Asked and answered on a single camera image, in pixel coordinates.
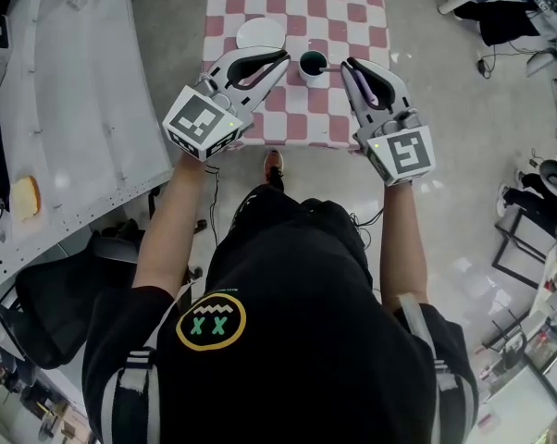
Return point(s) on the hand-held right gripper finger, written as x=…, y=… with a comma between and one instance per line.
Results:
x=393, y=81
x=362, y=93

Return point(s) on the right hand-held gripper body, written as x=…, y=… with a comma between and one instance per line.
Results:
x=403, y=153

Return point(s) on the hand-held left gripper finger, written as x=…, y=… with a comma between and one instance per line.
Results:
x=264, y=86
x=255, y=53

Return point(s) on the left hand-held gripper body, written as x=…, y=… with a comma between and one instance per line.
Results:
x=200, y=123

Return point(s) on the white cup with dark inside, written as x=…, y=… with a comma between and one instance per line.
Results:
x=307, y=77

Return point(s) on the person's right forearm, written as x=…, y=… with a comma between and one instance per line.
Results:
x=404, y=248

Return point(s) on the person's left forearm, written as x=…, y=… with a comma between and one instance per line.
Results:
x=167, y=229

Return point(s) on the white round plate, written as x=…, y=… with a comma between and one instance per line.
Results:
x=259, y=33

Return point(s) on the red white checkered tablecloth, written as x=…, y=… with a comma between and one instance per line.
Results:
x=325, y=16

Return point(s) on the person's orange black shoe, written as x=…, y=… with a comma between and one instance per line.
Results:
x=274, y=164

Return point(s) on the white chair base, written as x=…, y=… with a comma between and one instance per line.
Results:
x=454, y=5

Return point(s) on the black cloth heap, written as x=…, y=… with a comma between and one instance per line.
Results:
x=500, y=21

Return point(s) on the long white metal workbench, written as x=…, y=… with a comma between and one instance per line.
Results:
x=75, y=109

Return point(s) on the yellow bread piece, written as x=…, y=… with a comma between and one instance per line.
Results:
x=26, y=198

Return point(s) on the person's black printed t-shirt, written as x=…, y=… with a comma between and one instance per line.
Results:
x=297, y=340

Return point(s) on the black office chair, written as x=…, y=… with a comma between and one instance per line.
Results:
x=56, y=303

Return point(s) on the black metal frame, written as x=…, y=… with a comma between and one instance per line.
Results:
x=514, y=243

